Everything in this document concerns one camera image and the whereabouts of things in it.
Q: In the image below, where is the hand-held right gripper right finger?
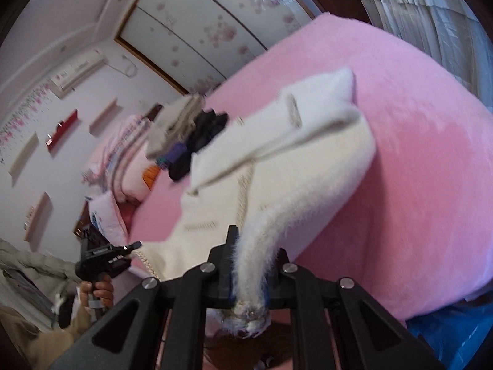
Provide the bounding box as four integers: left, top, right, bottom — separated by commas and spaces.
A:
266, 247, 443, 370

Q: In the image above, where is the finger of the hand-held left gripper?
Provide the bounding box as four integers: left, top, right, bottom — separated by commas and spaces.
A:
110, 240, 143, 259

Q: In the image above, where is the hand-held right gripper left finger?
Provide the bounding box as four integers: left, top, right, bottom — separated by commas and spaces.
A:
50, 224, 240, 370

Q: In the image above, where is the white knit cardigan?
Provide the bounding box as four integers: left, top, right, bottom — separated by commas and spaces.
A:
129, 67, 377, 336

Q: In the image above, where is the person's left forearm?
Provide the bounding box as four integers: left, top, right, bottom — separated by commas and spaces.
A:
0, 291, 95, 370

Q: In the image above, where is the person's left hand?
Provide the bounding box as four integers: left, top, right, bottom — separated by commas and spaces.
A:
79, 278, 115, 311

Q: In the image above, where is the small pink pillow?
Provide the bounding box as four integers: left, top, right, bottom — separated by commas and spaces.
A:
87, 191, 130, 246

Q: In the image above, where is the pink pumpkin print pillow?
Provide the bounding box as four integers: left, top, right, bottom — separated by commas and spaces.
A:
112, 154, 161, 203

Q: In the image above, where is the grey padded jacket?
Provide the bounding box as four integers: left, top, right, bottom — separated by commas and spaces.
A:
0, 237, 81, 328

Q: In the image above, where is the striped folded blanket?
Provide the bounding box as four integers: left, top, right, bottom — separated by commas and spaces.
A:
81, 113, 155, 186

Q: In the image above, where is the purple folded garment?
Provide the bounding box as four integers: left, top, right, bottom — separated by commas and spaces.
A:
156, 142, 192, 167

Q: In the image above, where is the grey folded sweater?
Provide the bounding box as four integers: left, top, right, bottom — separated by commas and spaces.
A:
145, 94, 206, 158

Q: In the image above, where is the black folded garment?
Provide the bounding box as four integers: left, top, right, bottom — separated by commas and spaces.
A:
169, 110, 230, 181

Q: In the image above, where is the blue plastic bag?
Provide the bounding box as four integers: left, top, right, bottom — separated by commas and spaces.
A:
406, 301, 493, 370

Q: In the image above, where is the white air conditioner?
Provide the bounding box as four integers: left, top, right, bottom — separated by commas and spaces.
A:
50, 48, 109, 93

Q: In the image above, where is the pink bed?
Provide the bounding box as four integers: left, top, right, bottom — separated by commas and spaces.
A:
129, 12, 493, 322

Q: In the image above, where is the floral sliding door wardrobe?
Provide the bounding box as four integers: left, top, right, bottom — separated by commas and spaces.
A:
113, 0, 317, 95

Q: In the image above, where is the lace covered furniture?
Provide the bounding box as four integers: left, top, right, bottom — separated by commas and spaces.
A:
347, 0, 493, 98

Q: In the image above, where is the beige wall shelf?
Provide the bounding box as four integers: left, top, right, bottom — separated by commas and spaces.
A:
89, 98, 118, 135
8, 131, 39, 181
24, 192, 53, 242

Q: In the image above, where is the red wall shelf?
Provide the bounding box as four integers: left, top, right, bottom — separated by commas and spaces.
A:
45, 110, 79, 151

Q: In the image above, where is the white wall cable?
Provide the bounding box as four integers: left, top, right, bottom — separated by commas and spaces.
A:
106, 54, 138, 78

